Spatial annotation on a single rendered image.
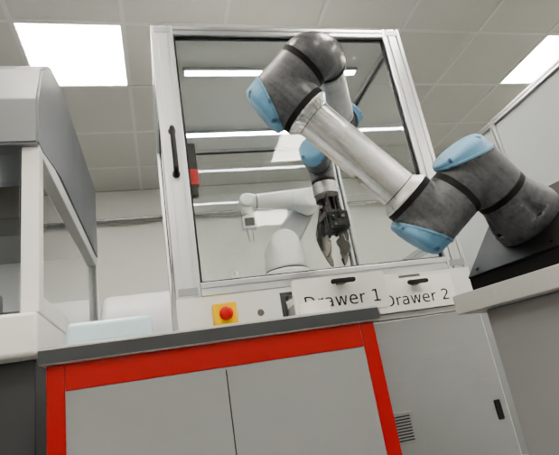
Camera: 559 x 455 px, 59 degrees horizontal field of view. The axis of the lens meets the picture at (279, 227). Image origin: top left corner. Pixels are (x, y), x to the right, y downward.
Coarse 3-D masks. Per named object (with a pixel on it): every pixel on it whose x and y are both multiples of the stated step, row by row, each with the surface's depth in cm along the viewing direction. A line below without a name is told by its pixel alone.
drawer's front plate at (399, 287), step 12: (420, 276) 167; (432, 276) 168; (444, 276) 169; (396, 288) 164; (408, 288) 165; (420, 288) 166; (432, 288) 167; (444, 288) 168; (420, 300) 164; (432, 300) 165; (444, 300) 166; (384, 312) 160
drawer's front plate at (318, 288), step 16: (368, 272) 148; (304, 288) 142; (320, 288) 143; (336, 288) 144; (352, 288) 145; (368, 288) 146; (384, 288) 147; (336, 304) 142; (352, 304) 143; (368, 304) 144; (384, 304) 145
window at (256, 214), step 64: (192, 64) 183; (256, 64) 189; (384, 64) 202; (192, 128) 173; (256, 128) 179; (384, 128) 190; (192, 192) 165; (256, 192) 170; (256, 256) 162; (320, 256) 166; (384, 256) 171
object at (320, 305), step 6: (318, 300) 105; (324, 300) 106; (300, 306) 107; (306, 306) 105; (312, 306) 105; (318, 306) 105; (324, 306) 105; (330, 306) 107; (300, 312) 107; (306, 312) 105; (312, 312) 104
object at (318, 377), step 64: (256, 320) 92; (320, 320) 94; (64, 384) 82; (128, 384) 85; (192, 384) 87; (256, 384) 89; (320, 384) 91; (384, 384) 93; (64, 448) 79; (128, 448) 81; (192, 448) 83; (256, 448) 85; (320, 448) 87; (384, 448) 89
